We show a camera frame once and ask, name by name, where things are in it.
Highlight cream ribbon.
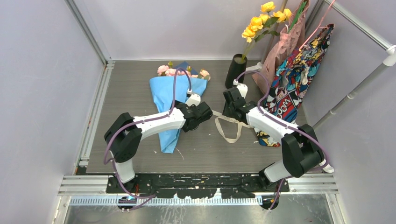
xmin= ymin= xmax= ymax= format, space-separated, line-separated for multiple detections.
xmin=212 ymin=110 xmax=253 ymax=144

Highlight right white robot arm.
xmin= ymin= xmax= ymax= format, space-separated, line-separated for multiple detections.
xmin=223 ymin=87 xmax=325 ymax=192

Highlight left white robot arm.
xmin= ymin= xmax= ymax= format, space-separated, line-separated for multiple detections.
xmin=104 ymin=101 xmax=213 ymax=193

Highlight black vase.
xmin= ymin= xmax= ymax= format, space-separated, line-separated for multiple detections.
xmin=225 ymin=54 xmax=247 ymax=89

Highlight yellow flowers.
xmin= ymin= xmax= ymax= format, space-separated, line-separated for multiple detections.
xmin=240 ymin=1 xmax=292 ymax=63

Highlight colourful cartoon print garment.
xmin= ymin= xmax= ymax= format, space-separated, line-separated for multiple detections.
xmin=254 ymin=23 xmax=335 ymax=148

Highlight pink garment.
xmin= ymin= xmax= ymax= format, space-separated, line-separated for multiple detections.
xmin=252 ymin=1 xmax=310 ymax=94

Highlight pink clothes hanger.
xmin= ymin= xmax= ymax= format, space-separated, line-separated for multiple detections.
xmin=299 ymin=0 xmax=336 ymax=52

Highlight green clothes hanger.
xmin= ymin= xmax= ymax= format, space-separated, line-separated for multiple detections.
xmin=287 ymin=0 xmax=309 ymax=33

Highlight white metal clothes rack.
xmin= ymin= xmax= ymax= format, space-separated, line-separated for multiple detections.
xmin=245 ymin=0 xmax=396 ymax=174

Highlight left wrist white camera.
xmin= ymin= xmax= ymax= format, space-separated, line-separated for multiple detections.
xmin=185 ymin=90 xmax=201 ymax=106

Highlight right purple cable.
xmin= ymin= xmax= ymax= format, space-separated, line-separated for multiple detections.
xmin=233 ymin=70 xmax=331 ymax=211

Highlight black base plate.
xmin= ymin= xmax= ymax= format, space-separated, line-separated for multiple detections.
xmin=124 ymin=173 xmax=290 ymax=199

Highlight white slotted cable duct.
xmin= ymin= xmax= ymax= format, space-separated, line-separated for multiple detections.
xmin=70 ymin=196 xmax=262 ymax=206

